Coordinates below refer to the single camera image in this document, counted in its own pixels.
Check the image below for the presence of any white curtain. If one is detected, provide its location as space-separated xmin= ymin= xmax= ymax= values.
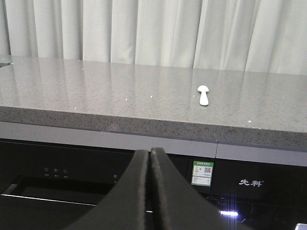
xmin=0 ymin=0 xmax=307 ymax=75

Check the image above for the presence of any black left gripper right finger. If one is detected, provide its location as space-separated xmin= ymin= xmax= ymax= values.
xmin=149 ymin=148 xmax=245 ymax=230

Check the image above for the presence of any black disinfection cabinet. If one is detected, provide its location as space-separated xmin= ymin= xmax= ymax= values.
xmin=210 ymin=159 xmax=307 ymax=230

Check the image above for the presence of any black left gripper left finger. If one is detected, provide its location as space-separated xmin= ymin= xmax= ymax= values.
xmin=65 ymin=149 xmax=149 ymax=230

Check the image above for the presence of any mint green plastic spoon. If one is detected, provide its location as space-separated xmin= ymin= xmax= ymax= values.
xmin=198 ymin=85 xmax=209 ymax=106

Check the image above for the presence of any green energy label sticker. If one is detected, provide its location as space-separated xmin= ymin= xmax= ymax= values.
xmin=191 ymin=161 xmax=214 ymax=187

